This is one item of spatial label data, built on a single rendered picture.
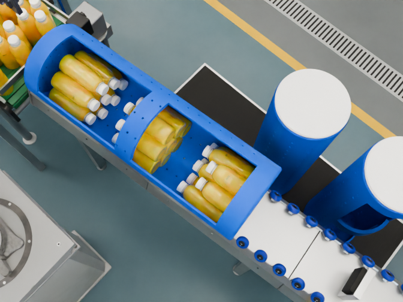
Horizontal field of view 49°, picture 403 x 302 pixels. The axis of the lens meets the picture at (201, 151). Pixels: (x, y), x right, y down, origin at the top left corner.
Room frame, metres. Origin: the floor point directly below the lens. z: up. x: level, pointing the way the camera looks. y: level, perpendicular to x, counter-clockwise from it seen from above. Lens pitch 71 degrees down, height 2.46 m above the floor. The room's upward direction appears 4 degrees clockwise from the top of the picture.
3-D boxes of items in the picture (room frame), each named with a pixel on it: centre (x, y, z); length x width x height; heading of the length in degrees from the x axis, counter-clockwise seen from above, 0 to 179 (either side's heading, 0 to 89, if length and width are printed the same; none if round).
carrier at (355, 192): (0.47, -0.70, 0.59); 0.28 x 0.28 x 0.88
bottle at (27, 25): (0.99, 0.70, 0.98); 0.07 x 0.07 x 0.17
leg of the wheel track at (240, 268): (0.19, -0.24, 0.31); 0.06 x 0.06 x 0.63; 57
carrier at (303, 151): (0.72, -0.39, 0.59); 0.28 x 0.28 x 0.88
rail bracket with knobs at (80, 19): (1.02, 0.52, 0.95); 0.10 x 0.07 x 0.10; 147
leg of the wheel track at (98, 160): (0.73, 0.58, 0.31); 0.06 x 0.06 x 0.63; 57
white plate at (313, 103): (0.72, -0.39, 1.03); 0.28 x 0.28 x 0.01
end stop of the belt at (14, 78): (0.87, 0.66, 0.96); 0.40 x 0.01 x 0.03; 147
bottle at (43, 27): (0.98, 0.64, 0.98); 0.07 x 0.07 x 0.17
